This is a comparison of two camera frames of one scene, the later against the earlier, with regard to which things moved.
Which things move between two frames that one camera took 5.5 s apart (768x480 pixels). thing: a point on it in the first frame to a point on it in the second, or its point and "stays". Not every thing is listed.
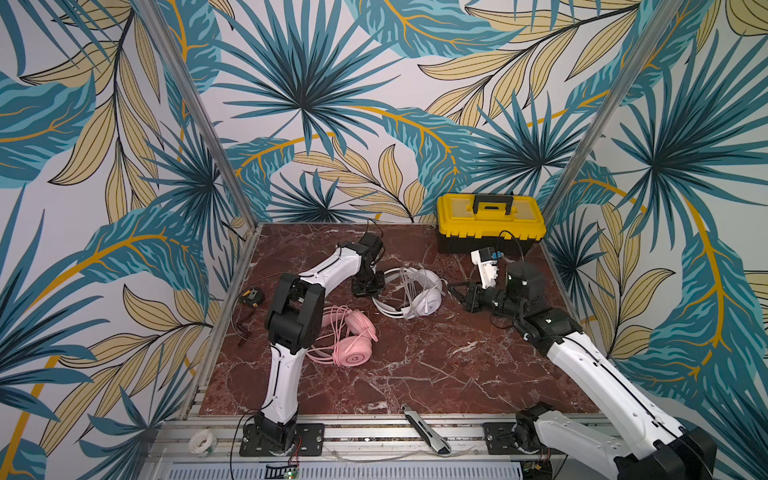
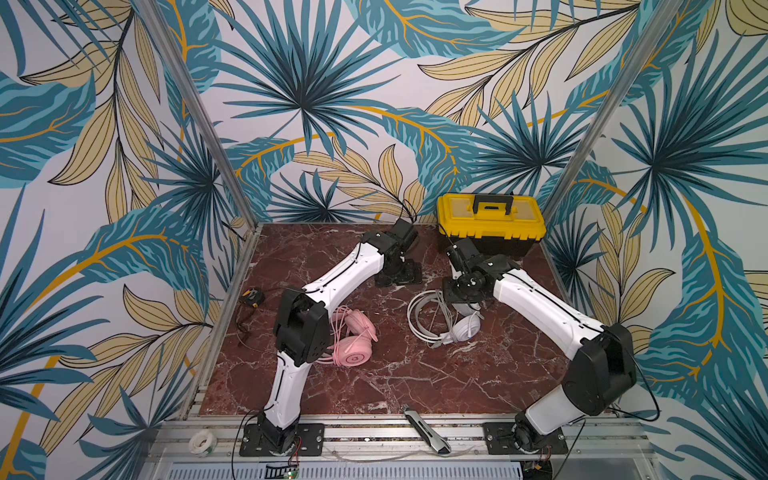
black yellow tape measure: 252,297 stays
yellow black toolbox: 467,222 stays
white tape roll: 203,443 stays
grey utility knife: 438,444 stays
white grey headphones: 409,292 to 436,321
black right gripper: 475,294 to 459,291
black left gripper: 366,282 to 397,271
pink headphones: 350,340 stays
